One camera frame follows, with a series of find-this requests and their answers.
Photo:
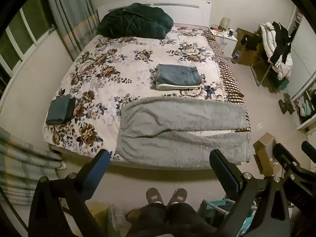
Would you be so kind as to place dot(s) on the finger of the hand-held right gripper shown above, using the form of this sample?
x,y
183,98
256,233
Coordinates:
x,y
309,148
284,154

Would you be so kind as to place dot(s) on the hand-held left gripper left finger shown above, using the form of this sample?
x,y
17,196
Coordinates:
x,y
98,167

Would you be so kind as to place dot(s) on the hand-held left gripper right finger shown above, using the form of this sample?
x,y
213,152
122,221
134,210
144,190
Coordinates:
x,y
223,170

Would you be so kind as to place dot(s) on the grey fleece pants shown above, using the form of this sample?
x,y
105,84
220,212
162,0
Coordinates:
x,y
177,118

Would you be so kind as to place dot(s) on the folded dark green pants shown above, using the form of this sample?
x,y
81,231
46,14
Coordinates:
x,y
59,108

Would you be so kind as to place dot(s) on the folded cream pants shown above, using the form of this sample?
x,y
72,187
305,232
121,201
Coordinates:
x,y
172,87

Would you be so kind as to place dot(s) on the small open cardboard box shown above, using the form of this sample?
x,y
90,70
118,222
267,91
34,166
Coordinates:
x,y
265,148

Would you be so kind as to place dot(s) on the teal basket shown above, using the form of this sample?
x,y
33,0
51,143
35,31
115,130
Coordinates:
x,y
212,209

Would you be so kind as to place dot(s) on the dark slippers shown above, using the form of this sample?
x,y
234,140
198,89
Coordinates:
x,y
286,104

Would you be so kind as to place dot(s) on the person's right shoe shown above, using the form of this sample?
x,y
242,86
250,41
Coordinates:
x,y
177,196

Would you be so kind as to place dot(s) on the person's shoe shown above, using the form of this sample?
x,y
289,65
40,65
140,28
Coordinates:
x,y
177,196
154,196

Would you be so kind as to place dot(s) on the clear plastic bag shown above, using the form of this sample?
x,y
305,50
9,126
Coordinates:
x,y
116,221

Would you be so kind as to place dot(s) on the person's left shoe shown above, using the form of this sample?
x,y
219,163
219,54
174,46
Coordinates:
x,y
154,196

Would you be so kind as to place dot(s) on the green box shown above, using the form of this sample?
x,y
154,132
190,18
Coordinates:
x,y
283,84

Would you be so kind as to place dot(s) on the person's legs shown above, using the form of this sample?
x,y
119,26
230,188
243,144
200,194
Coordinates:
x,y
170,221

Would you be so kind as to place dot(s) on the green striped curtain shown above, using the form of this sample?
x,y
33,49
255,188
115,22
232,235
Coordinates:
x,y
22,165
71,17

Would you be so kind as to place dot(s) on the white wardrobe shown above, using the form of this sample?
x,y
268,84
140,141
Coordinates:
x,y
305,61

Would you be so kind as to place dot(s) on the brown checked bed sheet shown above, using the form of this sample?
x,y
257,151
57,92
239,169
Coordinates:
x,y
227,74

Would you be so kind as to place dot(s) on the folded blue jeans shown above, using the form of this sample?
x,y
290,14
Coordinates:
x,y
177,75

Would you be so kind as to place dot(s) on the floral blanket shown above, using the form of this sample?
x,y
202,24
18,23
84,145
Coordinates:
x,y
111,61

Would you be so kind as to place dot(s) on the plastic bottle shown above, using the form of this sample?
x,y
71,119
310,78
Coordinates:
x,y
235,56

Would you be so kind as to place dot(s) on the black garment with white stripes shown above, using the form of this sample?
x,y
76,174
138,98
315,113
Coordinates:
x,y
281,39

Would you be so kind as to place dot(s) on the white nightstand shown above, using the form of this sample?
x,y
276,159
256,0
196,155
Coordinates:
x,y
228,42

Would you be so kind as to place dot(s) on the dark mug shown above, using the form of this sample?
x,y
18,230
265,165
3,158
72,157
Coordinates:
x,y
231,32

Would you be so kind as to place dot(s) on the small table lamp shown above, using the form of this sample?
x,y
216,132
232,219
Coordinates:
x,y
225,22

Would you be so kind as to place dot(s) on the window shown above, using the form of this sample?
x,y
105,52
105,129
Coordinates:
x,y
17,42

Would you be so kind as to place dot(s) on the dark green duvet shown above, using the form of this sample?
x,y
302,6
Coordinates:
x,y
135,21

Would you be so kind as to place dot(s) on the white headboard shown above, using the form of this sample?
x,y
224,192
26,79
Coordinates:
x,y
187,12

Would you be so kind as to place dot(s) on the metal frame chair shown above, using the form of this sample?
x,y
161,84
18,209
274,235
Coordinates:
x,y
260,72

